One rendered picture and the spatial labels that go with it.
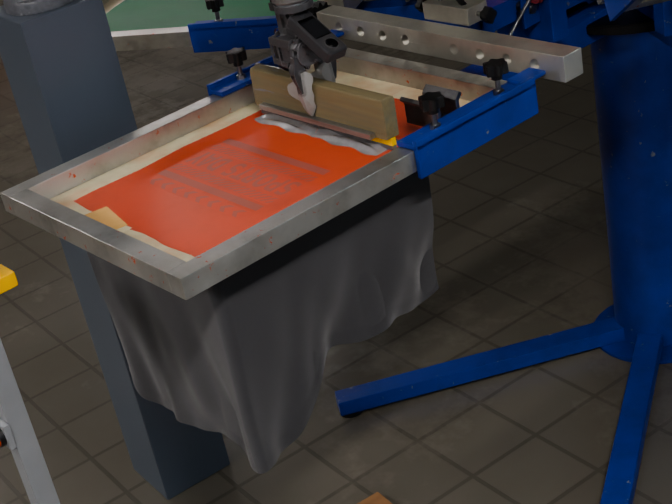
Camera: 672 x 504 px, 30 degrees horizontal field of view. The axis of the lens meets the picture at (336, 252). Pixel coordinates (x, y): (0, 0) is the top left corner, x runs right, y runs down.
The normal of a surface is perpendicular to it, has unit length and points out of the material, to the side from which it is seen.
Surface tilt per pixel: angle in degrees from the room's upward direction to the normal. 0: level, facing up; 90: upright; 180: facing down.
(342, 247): 94
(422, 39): 90
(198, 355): 97
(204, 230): 0
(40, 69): 90
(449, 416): 0
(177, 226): 0
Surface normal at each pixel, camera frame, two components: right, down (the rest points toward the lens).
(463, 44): -0.74, 0.43
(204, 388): -0.37, 0.59
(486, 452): -0.18, -0.87
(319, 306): 0.58, 0.43
